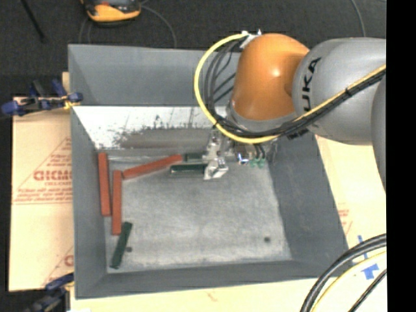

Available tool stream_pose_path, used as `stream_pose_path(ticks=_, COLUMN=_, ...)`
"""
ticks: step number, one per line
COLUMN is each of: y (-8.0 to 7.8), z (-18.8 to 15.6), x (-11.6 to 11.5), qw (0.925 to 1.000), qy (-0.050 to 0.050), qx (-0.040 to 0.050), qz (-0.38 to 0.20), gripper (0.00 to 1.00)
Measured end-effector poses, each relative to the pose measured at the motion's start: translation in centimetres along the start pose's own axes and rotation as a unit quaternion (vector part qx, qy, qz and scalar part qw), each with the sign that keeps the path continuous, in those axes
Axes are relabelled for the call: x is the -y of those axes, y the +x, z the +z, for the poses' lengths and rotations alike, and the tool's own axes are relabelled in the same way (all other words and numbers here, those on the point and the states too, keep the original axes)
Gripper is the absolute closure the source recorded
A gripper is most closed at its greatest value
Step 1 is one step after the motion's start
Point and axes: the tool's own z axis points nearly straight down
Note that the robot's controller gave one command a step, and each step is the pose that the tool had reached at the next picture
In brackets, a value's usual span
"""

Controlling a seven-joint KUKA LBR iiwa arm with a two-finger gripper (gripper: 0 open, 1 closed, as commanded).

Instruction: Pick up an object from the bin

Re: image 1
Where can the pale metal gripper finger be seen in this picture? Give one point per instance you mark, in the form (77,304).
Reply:
(211,158)
(215,171)

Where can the dark green flat block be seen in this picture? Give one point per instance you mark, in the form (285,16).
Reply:
(121,245)
(193,157)
(188,168)

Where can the grey metal bin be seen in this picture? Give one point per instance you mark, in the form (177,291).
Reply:
(201,213)

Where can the red-brown flat block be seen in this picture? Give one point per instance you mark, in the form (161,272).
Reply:
(152,167)
(116,203)
(104,184)

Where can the brown cardboard board, red print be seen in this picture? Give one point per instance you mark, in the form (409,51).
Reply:
(39,213)

